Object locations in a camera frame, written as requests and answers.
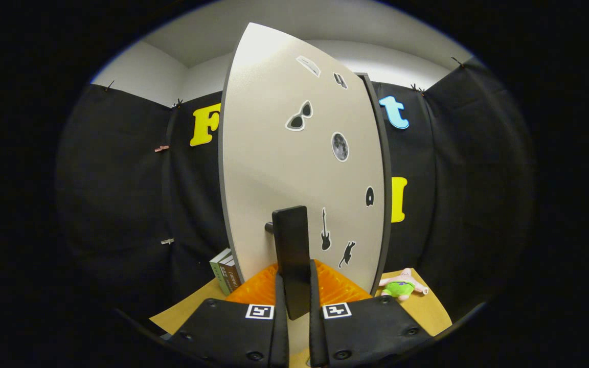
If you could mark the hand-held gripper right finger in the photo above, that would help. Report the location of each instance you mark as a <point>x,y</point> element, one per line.
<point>316,332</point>

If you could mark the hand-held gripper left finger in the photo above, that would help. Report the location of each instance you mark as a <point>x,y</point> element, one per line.
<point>281,332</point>

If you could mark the beige cabinet door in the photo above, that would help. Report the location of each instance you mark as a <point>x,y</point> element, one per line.
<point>274,153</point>

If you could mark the brown book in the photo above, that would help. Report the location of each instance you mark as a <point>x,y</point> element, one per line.
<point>232,273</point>

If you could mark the green white book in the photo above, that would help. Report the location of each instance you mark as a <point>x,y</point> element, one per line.
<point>218,268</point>

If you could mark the pink green plush toy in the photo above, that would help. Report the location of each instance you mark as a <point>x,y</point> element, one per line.
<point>399,289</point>

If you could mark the dark grey cabinet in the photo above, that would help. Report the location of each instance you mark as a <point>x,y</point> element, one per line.
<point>384,153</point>

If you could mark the black backdrop cloth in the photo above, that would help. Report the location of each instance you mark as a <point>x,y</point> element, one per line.
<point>120,204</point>

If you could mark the pink clip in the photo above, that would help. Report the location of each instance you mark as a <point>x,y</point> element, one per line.
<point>161,148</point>

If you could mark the black cloth clamp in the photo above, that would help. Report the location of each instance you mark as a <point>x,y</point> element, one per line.
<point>178,104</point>
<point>109,85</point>
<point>417,89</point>
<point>457,62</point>

